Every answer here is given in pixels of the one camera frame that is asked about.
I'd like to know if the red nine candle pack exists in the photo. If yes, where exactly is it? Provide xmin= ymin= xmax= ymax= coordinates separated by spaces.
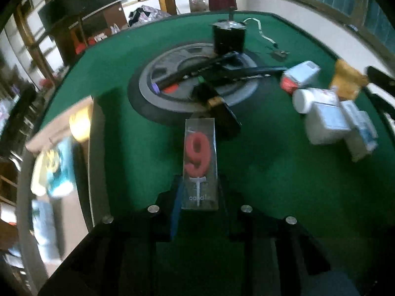
xmin=182 ymin=118 xmax=219 ymax=211

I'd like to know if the white medicine bottle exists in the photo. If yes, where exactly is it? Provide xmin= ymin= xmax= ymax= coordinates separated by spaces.
xmin=292 ymin=88 xmax=339 ymax=114

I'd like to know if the orange snack packet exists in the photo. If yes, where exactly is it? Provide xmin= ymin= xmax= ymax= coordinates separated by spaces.
xmin=329 ymin=59 xmax=369 ymax=100

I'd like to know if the white square box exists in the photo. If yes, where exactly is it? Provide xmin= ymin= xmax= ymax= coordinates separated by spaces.
xmin=305 ymin=103 xmax=351 ymax=145

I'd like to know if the silver carton box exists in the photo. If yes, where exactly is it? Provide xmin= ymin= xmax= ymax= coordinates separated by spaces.
xmin=280 ymin=60 xmax=321 ymax=94

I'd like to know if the black lighter gold band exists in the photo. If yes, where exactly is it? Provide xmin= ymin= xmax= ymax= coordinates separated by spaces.
xmin=192 ymin=82 xmax=241 ymax=140

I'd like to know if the cardboard box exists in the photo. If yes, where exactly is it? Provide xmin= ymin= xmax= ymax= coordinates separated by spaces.
xmin=16 ymin=96 xmax=110 ymax=289

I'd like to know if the grey wheel hub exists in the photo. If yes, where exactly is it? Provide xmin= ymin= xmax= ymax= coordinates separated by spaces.
xmin=127 ymin=42 xmax=264 ymax=126

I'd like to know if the black marker green band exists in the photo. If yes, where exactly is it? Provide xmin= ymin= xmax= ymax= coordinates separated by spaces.
xmin=198 ymin=66 xmax=288 ymax=85

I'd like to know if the black marker purple band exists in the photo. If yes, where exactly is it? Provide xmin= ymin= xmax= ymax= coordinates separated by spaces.
xmin=151 ymin=52 xmax=239 ymax=94

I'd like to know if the black electric motor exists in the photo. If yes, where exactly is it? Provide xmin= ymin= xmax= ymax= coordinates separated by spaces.
xmin=212 ymin=7 xmax=246 ymax=56

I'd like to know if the black plug with cable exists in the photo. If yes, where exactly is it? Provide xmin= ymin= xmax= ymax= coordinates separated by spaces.
xmin=242 ymin=18 xmax=289 ymax=61

